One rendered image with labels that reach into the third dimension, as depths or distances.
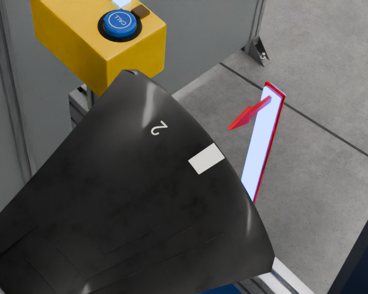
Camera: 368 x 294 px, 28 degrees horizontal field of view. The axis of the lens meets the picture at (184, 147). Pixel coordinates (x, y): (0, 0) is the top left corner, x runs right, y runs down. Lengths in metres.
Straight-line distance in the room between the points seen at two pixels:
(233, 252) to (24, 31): 1.00
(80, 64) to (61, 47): 0.04
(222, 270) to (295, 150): 1.54
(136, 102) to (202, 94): 1.58
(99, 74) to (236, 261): 0.37
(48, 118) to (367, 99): 1.03
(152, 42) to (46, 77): 0.80
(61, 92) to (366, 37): 1.15
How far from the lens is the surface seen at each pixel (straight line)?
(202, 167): 0.66
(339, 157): 2.19
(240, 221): 0.66
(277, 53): 2.40
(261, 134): 0.77
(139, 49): 0.92
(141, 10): 0.94
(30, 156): 1.87
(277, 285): 0.98
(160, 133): 0.66
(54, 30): 0.97
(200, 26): 2.05
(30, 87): 1.69
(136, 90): 0.68
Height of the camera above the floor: 1.74
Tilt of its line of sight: 55 degrees down
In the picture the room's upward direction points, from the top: 7 degrees clockwise
